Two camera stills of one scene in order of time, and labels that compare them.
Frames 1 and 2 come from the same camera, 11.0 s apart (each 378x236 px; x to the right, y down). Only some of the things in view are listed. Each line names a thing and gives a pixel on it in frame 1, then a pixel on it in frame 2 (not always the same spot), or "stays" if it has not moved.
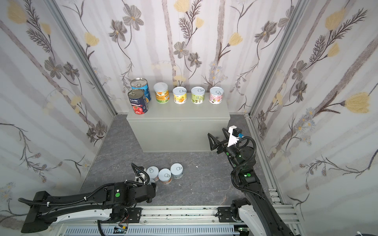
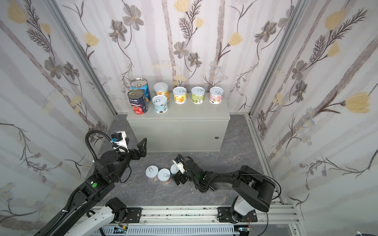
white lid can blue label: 176,170 stays
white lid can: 165,176 stays
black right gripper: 223,145 -> 185,170
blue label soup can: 141,83 stays
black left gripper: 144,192 -> 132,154
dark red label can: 138,99 stays
